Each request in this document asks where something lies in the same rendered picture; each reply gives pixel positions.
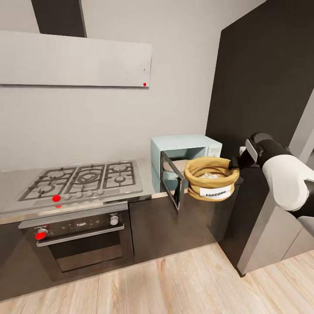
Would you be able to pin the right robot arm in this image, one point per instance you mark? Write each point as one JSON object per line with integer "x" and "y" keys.
{"x": 291, "y": 182}

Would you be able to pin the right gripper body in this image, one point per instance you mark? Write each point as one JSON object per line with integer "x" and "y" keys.
{"x": 241, "y": 162}

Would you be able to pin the oven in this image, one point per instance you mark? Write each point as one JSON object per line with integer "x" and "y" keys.
{"x": 75, "y": 243}

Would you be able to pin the range hood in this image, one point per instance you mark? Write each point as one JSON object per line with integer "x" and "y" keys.
{"x": 61, "y": 54}

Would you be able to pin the burner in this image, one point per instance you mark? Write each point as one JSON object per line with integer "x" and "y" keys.
{"x": 67, "y": 184}

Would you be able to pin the fridge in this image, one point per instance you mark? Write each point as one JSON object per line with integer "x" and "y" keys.
{"x": 264, "y": 82}

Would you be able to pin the popcorn bag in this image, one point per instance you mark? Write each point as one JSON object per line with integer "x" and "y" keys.
{"x": 210, "y": 189}

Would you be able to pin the microwave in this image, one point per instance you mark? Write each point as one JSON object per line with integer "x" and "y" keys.
{"x": 170, "y": 154}

